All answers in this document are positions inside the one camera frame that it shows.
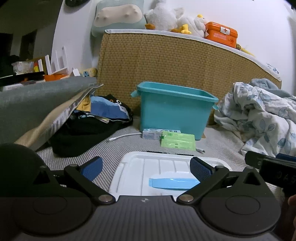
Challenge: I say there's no light blue tissue packet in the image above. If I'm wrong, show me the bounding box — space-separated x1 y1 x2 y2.
142 128 164 140

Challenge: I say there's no pile of clothes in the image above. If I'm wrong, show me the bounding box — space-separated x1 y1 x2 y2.
47 94 134 158

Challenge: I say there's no large white duck plush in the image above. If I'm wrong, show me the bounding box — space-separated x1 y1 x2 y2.
144 0 185 32

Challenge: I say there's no white cable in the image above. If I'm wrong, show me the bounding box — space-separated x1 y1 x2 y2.
108 133 205 154

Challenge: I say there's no white plastic lid blue handle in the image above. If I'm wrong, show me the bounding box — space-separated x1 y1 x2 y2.
109 151 233 197

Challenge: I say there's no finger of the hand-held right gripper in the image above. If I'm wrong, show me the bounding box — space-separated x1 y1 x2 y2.
245 151 296 168

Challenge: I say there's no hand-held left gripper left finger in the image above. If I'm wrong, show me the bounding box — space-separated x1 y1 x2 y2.
32 156 115 205

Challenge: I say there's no white blue floral blanket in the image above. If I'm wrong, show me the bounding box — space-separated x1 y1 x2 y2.
214 78 296 160

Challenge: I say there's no black pen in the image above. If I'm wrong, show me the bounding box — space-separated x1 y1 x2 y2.
145 151 195 156

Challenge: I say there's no green wipes packet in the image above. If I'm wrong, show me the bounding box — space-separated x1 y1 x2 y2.
160 138 196 149
161 130 195 141

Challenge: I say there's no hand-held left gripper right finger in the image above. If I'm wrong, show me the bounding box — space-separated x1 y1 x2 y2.
176 156 263 205

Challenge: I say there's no teal plastic storage bin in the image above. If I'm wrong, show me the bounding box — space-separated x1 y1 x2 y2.
131 81 219 141

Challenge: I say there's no teal plush pillow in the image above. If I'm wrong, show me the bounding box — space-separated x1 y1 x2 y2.
91 0 147 37

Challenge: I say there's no clear tissue pack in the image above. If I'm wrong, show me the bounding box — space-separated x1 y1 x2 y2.
11 61 35 75

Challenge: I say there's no yellow plush item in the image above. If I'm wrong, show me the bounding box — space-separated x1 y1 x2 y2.
236 44 250 55

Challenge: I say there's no grey cushion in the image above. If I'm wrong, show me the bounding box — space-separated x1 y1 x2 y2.
0 76 104 149

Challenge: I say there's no white router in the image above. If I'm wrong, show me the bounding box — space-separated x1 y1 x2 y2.
38 46 70 76

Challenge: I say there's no small white duck plush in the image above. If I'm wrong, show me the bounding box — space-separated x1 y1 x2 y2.
171 14 208 39

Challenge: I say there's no woven rattan headboard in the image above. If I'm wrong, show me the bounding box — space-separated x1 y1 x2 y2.
96 29 282 127

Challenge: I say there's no orange first aid box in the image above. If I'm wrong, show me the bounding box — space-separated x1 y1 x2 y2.
205 22 238 49

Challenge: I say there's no yellow power strip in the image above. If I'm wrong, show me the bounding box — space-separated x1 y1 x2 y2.
81 68 99 78

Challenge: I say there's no yellow cloth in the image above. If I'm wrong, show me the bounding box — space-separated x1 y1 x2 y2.
76 96 93 113

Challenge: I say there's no black tray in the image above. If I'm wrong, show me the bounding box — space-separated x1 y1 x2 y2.
0 71 45 87

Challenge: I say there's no blue cloth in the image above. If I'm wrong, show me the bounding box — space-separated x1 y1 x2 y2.
90 95 130 121

